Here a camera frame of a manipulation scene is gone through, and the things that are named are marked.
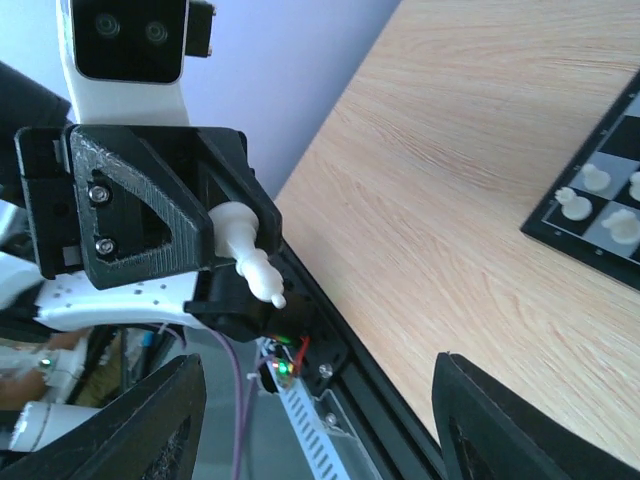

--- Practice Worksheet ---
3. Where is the white chess bishop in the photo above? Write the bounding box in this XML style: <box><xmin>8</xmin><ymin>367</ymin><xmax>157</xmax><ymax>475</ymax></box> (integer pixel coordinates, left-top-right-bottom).
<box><xmin>209</xmin><ymin>202</ymin><xmax>287</xmax><ymax>309</ymax></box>

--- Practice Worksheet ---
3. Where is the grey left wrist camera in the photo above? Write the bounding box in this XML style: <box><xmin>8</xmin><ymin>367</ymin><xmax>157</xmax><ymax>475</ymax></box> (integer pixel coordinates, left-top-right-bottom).
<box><xmin>56</xmin><ymin>0</ymin><xmax>216</xmax><ymax>126</ymax></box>

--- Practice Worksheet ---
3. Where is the light blue slotted cable duct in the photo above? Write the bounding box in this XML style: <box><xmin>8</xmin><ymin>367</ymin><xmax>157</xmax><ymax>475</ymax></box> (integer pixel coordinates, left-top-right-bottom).
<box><xmin>260</xmin><ymin>339</ymin><xmax>380</xmax><ymax>480</ymax></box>

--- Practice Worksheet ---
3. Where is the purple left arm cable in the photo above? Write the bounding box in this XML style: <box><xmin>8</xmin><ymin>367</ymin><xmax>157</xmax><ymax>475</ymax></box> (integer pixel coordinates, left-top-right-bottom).
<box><xmin>149</xmin><ymin>322</ymin><xmax>261</xmax><ymax>480</ymax></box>

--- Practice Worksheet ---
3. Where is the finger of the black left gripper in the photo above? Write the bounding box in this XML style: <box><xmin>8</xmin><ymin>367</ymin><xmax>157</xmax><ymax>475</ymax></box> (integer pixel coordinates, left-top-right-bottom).
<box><xmin>194</xmin><ymin>127</ymin><xmax>282</xmax><ymax>270</ymax></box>
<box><xmin>67</xmin><ymin>125</ymin><xmax>214</xmax><ymax>290</ymax></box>

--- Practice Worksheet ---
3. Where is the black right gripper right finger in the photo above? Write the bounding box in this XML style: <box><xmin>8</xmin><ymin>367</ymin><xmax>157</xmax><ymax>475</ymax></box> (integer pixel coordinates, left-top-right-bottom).
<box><xmin>432</xmin><ymin>352</ymin><xmax>639</xmax><ymax>480</ymax></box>

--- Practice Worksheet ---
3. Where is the black and silver chessboard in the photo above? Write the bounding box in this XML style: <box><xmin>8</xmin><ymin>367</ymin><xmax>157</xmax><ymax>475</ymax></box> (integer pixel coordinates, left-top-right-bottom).
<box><xmin>520</xmin><ymin>75</ymin><xmax>639</xmax><ymax>290</ymax></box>

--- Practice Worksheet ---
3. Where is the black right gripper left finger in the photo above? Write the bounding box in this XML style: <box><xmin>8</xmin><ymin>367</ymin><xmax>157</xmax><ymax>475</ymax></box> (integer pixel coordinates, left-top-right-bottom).
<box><xmin>1</xmin><ymin>354</ymin><xmax>206</xmax><ymax>480</ymax></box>

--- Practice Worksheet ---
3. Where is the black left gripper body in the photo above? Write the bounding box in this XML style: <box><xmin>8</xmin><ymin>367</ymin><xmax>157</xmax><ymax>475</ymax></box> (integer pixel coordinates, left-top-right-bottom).
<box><xmin>14</xmin><ymin>124</ymin><xmax>251</xmax><ymax>281</ymax></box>

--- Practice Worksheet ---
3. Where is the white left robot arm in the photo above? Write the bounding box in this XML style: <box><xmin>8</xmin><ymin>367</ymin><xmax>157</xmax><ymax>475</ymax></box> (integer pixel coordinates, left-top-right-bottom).
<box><xmin>1</xmin><ymin>65</ymin><xmax>287</xmax><ymax>452</ymax></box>

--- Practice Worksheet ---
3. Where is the white chess piece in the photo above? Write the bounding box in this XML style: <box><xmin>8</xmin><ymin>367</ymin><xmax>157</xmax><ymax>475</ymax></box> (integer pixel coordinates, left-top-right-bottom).
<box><xmin>581</xmin><ymin>163</ymin><xmax>611</xmax><ymax>193</ymax></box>
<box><xmin>629</xmin><ymin>171</ymin><xmax>640</xmax><ymax>202</ymax></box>
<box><xmin>601</xmin><ymin>208</ymin><xmax>639</xmax><ymax>245</ymax></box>
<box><xmin>555</xmin><ymin>187</ymin><xmax>592</xmax><ymax>221</ymax></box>

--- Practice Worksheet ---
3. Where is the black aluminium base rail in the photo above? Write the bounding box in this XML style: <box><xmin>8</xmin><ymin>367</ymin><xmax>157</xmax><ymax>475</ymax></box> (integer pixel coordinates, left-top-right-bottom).
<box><xmin>276</xmin><ymin>247</ymin><xmax>447</xmax><ymax>479</ymax></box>

